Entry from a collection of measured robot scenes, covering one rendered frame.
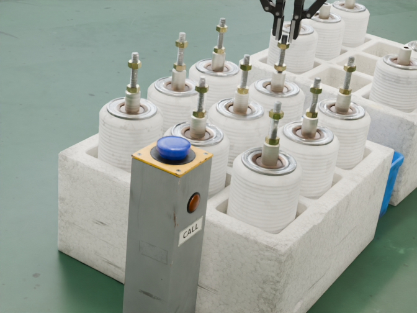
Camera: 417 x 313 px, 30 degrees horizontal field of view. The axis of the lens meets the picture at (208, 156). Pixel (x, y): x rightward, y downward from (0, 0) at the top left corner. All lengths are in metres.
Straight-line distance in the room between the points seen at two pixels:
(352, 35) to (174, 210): 0.97
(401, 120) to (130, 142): 0.55
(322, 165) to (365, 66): 0.64
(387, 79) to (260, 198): 0.52
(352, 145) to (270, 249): 0.29
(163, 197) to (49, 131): 0.78
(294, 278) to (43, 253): 0.42
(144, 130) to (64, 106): 0.65
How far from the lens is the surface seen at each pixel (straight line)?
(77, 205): 1.21
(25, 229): 1.34
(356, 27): 1.78
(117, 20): 2.34
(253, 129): 1.17
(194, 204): 0.92
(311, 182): 1.14
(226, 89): 1.32
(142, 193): 0.92
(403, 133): 1.47
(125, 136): 1.14
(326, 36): 1.67
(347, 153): 1.24
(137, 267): 0.98
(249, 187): 1.03
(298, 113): 1.29
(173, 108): 1.22
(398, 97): 1.49
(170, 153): 0.89
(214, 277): 1.09
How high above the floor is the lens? 0.74
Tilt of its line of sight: 28 degrees down
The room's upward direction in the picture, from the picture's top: 6 degrees clockwise
